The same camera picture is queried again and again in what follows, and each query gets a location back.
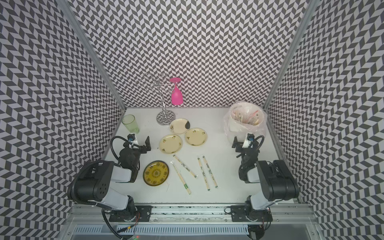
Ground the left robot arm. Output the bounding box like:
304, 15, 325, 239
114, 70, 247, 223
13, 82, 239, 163
67, 134, 152, 223

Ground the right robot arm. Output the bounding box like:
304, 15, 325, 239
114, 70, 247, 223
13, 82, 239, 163
230, 134, 300, 224

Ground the wrapped chopsticks green label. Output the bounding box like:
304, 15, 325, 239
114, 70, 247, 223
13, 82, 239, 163
171, 161, 192, 195

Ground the yellow green patterned plate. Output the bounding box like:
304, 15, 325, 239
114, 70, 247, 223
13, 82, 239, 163
143, 161, 170, 187

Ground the white trash bucket with bag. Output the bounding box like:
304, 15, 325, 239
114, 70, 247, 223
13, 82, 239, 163
223, 101, 268, 144

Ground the cream plate front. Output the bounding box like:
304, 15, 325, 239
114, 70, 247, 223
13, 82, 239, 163
159, 135, 183, 154

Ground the green transparent plastic cup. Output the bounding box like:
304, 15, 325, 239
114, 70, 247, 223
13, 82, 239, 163
122, 115, 140, 134

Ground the metal glass holder stand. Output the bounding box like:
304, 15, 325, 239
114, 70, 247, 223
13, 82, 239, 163
136, 72, 176, 126

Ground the cream plate with black spot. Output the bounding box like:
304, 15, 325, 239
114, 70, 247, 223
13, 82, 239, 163
170, 118, 191, 135

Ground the cream plate right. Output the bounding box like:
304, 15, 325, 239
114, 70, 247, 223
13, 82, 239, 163
185, 128, 208, 147

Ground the pink plastic wine glass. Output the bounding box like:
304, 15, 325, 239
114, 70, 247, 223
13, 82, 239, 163
170, 78, 184, 106

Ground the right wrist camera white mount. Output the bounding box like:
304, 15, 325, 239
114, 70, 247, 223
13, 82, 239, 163
242, 133, 255, 149

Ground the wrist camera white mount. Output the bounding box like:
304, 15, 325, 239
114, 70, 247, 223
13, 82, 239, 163
242, 133, 255, 149
127, 134, 139, 147

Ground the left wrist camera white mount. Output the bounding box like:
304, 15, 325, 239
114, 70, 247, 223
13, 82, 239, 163
127, 134, 139, 147

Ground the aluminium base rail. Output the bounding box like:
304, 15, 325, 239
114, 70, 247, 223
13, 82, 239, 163
64, 203, 319, 240

